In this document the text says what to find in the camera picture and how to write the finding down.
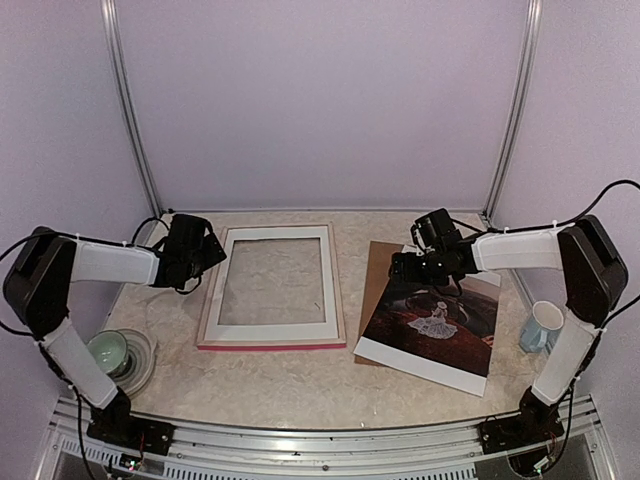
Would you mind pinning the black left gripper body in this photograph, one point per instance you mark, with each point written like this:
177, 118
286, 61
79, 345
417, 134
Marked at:
198, 264

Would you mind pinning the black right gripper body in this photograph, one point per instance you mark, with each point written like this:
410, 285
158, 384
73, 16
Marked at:
431, 271

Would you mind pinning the brown cardboard backing board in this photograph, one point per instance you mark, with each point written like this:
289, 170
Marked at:
376, 280

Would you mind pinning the dark landscape photo print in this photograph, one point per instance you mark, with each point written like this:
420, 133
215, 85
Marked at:
440, 334

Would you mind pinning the clear acrylic glass sheet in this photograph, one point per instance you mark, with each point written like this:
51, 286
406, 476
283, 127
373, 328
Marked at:
274, 282

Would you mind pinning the pink wooden picture frame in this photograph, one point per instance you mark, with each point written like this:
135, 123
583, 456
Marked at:
340, 320

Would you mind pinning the white photo mat board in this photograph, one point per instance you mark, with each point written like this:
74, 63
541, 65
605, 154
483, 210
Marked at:
270, 330

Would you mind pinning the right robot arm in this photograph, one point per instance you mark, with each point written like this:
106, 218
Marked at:
587, 275

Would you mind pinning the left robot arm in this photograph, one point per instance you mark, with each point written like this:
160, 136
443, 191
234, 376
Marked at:
39, 285

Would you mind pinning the light blue ceramic mug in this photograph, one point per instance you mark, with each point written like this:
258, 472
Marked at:
545, 319

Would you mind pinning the green ceramic bowl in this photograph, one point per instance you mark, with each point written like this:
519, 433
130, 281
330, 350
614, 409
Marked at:
110, 351

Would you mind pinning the aluminium front rail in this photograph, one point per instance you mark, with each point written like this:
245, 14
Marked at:
201, 450

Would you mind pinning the left aluminium corner post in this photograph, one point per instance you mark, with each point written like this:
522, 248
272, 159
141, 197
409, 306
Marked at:
118, 65

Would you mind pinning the aluminium corner post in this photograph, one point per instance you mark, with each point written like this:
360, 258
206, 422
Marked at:
517, 106
118, 65

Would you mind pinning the right aluminium corner post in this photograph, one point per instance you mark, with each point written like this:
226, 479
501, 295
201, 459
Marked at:
517, 106

